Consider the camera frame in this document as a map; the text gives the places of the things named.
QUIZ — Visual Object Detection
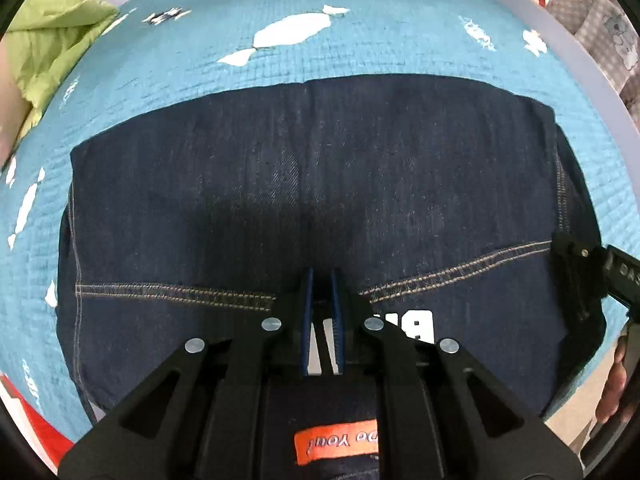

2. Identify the red cloth under bedspread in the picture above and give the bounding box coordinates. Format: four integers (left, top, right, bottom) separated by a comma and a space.
1, 374, 73, 474

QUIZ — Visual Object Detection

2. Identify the green and pink quilt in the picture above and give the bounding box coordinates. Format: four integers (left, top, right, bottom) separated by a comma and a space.
1, 0, 118, 165

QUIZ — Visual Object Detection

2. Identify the grey checked pillow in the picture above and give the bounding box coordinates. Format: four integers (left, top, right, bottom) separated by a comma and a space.
547, 0, 639, 127

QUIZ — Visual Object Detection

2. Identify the teal patterned bedspread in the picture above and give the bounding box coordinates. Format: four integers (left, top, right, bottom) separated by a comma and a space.
1, 0, 639, 440

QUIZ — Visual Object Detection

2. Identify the person's right hand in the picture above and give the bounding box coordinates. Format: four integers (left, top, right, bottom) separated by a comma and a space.
596, 336, 627, 424

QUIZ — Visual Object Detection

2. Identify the dark denim jacket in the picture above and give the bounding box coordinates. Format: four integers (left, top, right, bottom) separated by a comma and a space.
55, 72, 609, 480

